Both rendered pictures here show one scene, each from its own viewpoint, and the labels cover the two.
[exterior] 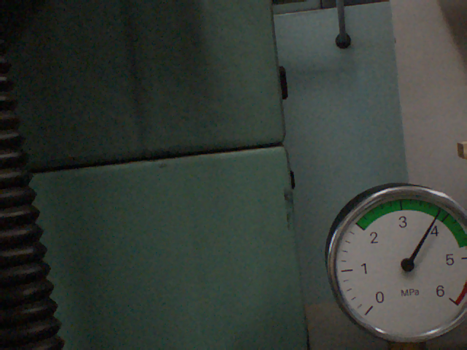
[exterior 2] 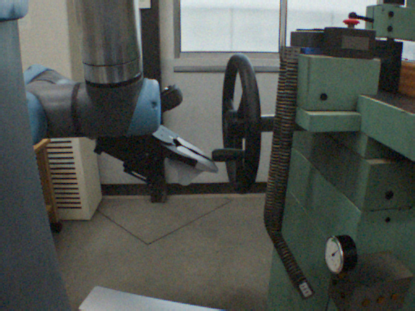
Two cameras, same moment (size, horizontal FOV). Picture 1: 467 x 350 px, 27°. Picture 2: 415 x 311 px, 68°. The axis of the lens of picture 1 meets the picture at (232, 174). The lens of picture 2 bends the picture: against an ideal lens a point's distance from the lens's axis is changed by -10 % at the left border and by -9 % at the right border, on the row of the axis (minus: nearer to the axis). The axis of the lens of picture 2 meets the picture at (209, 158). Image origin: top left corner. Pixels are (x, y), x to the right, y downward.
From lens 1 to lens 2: 0.54 m
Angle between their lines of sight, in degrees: 81
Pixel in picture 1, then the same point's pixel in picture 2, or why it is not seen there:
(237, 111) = (357, 198)
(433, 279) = (335, 262)
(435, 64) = not seen: outside the picture
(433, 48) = not seen: outside the picture
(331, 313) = (379, 256)
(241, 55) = (360, 185)
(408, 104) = not seen: outside the picture
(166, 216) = (343, 210)
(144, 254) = (339, 214)
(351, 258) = (328, 244)
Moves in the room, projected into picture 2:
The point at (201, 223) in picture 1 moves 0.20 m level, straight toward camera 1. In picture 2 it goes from (346, 216) to (242, 230)
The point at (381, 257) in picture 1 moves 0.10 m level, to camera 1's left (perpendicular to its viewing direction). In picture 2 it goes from (331, 249) to (307, 219)
